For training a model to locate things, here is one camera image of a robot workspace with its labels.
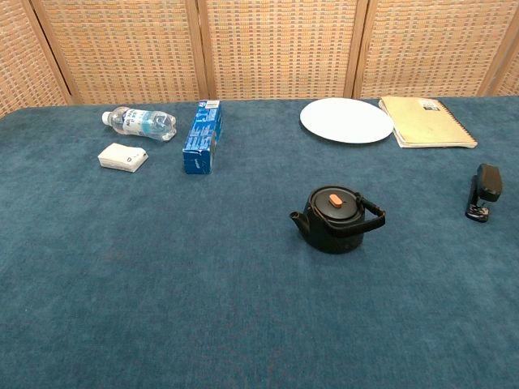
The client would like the yellow spiral notebook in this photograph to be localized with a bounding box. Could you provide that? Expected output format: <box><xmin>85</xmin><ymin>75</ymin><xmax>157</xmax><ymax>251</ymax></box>
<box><xmin>378</xmin><ymin>96</ymin><xmax>478</xmax><ymax>149</ymax></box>

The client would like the clear plastic water bottle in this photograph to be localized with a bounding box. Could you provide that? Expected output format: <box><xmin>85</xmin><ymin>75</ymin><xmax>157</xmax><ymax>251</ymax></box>
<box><xmin>101</xmin><ymin>106</ymin><xmax>178</xmax><ymax>143</ymax></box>

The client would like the black teapot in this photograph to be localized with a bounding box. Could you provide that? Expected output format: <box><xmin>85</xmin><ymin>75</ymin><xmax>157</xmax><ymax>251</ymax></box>
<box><xmin>289</xmin><ymin>186</ymin><xmax>387</xmax><ymax>255</ymax></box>

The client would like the woven wooden folding screen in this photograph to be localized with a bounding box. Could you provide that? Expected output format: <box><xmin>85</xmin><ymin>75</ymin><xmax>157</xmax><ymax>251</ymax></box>
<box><xmin>0</xmin><ymin>0</ymin><xmax>519</xmax><ymax>119</ymax></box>

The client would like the long blue carton box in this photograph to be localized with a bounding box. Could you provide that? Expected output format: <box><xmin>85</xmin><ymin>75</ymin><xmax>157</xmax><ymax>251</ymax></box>
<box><xmin>182</xmin><ymin>99</ymin><xmax>224</xmax><ymax>176</ymax></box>

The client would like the blue table cloth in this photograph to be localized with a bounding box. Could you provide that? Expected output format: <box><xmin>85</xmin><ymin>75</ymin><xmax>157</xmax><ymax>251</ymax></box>
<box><xmin>0</xmin><ymin>96</ymin><xmax>519</xmax><ymax>389</ymax></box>

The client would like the black stapler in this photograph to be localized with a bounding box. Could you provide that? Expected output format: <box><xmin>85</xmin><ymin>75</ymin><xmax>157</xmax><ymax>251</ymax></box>
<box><xmin>465</xmin><ymin>163</ymin><xmax>504</xmax><ymax>224</ymax></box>

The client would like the small white box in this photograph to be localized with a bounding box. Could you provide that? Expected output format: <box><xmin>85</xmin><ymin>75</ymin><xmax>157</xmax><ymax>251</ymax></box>
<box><xmin>97</xmin><ymin>142</ymin><xmax>149</xmax><ymax>173</ymax></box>

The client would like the white round plate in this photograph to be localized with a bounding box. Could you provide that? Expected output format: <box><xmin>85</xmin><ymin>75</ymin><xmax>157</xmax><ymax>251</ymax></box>
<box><xmin>299</xmin><ymin>97</ymin><xmax>395</xmax><ymax>144</ymax></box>

